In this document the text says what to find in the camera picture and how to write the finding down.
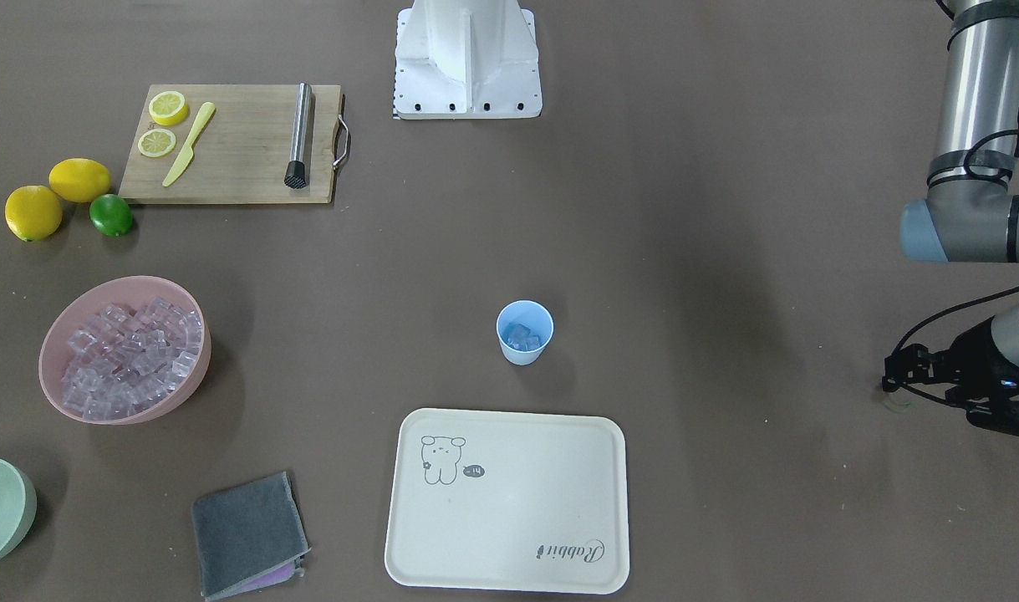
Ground green lime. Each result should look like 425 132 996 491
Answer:
89 193 135 237

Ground whole lemon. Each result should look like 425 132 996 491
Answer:
49 157 112 203
5 186 64 242

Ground lemon half lower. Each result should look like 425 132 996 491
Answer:
147 90 191 127

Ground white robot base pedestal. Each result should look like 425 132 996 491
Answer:
392 1 543 120

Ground yellow plastic knife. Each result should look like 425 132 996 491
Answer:
161 102 217 188

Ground lemon half upper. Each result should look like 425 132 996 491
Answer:
135 127 177 159

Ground steel muddler black tip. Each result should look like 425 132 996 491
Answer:
283 83 314 190

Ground blue plastic cup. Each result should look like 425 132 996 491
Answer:
495 298 554 366

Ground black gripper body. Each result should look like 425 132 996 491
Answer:
881 319 1019 437

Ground clear ice cubes pile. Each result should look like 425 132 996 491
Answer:
59 297 205 422

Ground cream rabbit tray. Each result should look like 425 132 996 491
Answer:
384 408 630 594

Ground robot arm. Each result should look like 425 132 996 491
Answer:
880 1 1019 437

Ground grey folded cloth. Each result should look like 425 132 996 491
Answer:
191 472 310 601

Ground pink bowl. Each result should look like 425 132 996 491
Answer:
38 275 211 426

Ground lemon half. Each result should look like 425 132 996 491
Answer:
147 90 191 127
135 127 177 159

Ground ice cubes in cup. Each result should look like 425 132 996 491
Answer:
504 323 543 352

